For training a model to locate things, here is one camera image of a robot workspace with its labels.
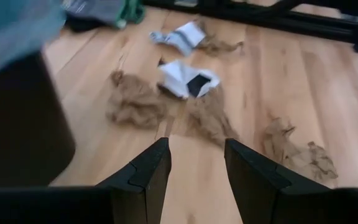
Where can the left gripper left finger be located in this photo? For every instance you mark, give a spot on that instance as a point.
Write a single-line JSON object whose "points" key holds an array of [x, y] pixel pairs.
{"points": [[73, 205]]}

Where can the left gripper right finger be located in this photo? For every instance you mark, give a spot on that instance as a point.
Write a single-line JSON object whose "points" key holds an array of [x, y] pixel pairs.
{"points": [[291, 205]]}

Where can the brown paper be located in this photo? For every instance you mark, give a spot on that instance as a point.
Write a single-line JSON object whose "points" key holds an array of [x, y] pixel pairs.
{"points": [[219, 46], [297, 155], [132, 102], [207, 118]]}

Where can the black plastic trash bin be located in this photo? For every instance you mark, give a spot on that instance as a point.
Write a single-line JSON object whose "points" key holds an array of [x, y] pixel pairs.
{"points": [[20, 124]]}

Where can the white paper with black patch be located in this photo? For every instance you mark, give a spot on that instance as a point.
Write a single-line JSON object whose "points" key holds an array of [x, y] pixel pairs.
{"points": [[174, 77]]}

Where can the white paper with grey print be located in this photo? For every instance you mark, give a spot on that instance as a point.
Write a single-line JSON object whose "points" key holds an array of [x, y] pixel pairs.
{"points": [[188, 34]]}

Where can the grey and green fabric pouch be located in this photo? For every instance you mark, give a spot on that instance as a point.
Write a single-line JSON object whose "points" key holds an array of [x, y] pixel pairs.
{"points": [[98, 11]]}

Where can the black aluminium table frame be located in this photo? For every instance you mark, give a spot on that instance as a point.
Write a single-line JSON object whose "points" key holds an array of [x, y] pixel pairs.
{"points": [[291, 25]]}

